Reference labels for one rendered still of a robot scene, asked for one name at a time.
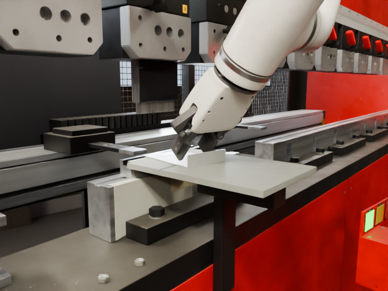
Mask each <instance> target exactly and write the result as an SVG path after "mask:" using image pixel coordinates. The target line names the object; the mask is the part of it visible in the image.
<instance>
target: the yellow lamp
mask: <svg viewBox="0 0 388 291"><path fill-rule="evenodd" d="M383 210H384V204H383V205H381V206H379V207H377V209H376V222H375V225H377V224H378V223H380V222H382V221H383Z"/></svg>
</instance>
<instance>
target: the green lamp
mask: <svg viewBox="0 0 388 291"><path fill-rule="evenodd" d="M373 222H374V210H372V211H370V212H369V213H367V214H366V220H365V232H366V231H367V230H369V229H370V228H372V227H373Z"/></svg>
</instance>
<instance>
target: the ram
mask: <svg viewBox="0 0 388 291"><path fill-rule="evenodd" d="M340 5H342V6H344V7H346V8H348V9H350V10H352V11H355V12H357V13H359V14H361V15H363V16H365V17H367V18H369V19H371V20H373V21H376V22H377V23H380V24H382V25H384V26H386V27H388V0H341V2H340ZM335 22H337V23H338V25H346V26H347V27H351V28H353V29H355V30H356V31H361V32H364V33H367V34H369V35H370V36H376V37H377V38H381V40H386V41H388V34H385V33H383V32H381V31H378V30H376V29H373V28H371V27H369V26H366V25H364V24H362V23H359V22H357V21H355V20H352V19H350V18H347V17H345V16H343V15H341V14H337V18H336V20H335Z"/></svg>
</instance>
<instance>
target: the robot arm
mask: <svg viewBox="0 0 388 291"><path fill-rule="evenodd" d="M340 2H341V0H247V1H246V3H245V5H244V6H243V8H242V10H241V12H240V14H239V15H238V17H237V19H236V21H235V22H234V24H233V26H232V28H231V30H230V32H229V33H228V35H227V37H226V39H225V41H224V42H223V44H222V46H221V48H220V49H219V51H218V53H217V55H216V57H215V59H214V61H215V65H214V67H210V68H209V69H208V70H207V71H206V72H205V74H204V75H202V77H201V78H200V80H199V81H198V82H197V83H196V85H195V86H194V88H193V89H192V91H191V92H190V94H189V95H188V97H187V98H186V100H185V102H184V104H183V105H182V107H181V109H180V112H179V115H180V116H178V117H177V118H176V119H174V120H172V122H171V123H170V125H171V126H172V128H173V129H174V130H175V132H176V133H177V134H178V135H177V137H176V139H175V141H174V142H173V144H172V145H171V150H172V151H173V153H174V154H175V156H176V158H177V159H178V160H179V161H181V160H183V158H184V156H185V155H186V153H187V152H188V150H189V149H190V147H191V144H190V142H191V141H192V140H193V139H194V138H195V137H196V136H197V135H198V134H199V133H204V134H203V136H202V138H201V139H200V140H199V142H198V146H199V147H200V149H201V150H202V151H203V152H208V151H212V150H213V149H214V148H215V146H216V145H217V143H218V140H222V139H223V138H224V135H225V133H227V132H228V131H230V130H231V129H233V128H234V127H235V126H236V125H237V124H239V123H240V122H241V121H242V117H243V116H244V114H245V113H246V111H247V110H248V108H249V106H250V105H251V103H252V101H253V99H254V97H255V95H256V93H257V91H258V90H261V89H263V88H264V87H265V85H267V84H268V82H269V79H270V78H271V76H272V75H273V74H274V72H275V71H276V69H277V68H278V67H279V65H280V64H281V62H282V61H283V60H284V58H285V57H286V56H287V55H289V54H290V53H308V52H312V51H315V50H317V49H319V48H320V47H322V46H323V45H324V43H325V42H326V41H327V39H328V38H329V36H330V34H331V32H332V29H333V26H334V24H335V20H336V18H337V14H338V9H339V6H340ZM189 127H190V128H191V133H190V134H189V135H187V133H186V130H187V129H188V128H189Z"/></svg>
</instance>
